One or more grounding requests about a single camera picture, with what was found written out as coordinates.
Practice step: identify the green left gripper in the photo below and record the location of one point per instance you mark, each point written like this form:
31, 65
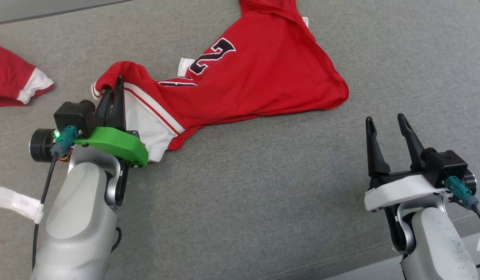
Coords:
119, 144

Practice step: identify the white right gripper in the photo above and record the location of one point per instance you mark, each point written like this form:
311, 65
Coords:
399, 192

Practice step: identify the red shorts with white stripe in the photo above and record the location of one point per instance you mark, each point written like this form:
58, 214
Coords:
10, 77

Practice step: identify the red numbered sports jersey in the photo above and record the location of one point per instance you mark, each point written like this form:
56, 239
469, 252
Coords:
263, 77

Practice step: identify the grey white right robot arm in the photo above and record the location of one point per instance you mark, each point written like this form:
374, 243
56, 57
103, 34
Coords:
438, 241

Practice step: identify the grey fabric sofa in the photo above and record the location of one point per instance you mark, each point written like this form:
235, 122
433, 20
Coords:
263, 186

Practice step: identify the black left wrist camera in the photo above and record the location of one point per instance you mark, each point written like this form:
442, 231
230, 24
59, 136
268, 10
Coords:
74, 116

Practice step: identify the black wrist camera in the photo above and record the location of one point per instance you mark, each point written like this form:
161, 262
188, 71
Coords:
444, 165
74, 116

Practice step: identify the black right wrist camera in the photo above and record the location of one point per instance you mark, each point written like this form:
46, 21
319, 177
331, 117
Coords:
444, 165

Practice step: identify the teal left camera connector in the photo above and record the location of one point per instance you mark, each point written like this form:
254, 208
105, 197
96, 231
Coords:
64, 140

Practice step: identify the teal camera connector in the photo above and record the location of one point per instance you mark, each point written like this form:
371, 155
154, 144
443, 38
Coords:
459, 190
64, 140

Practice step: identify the teal right camera connector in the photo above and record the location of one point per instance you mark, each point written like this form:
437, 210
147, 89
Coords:
459, 190

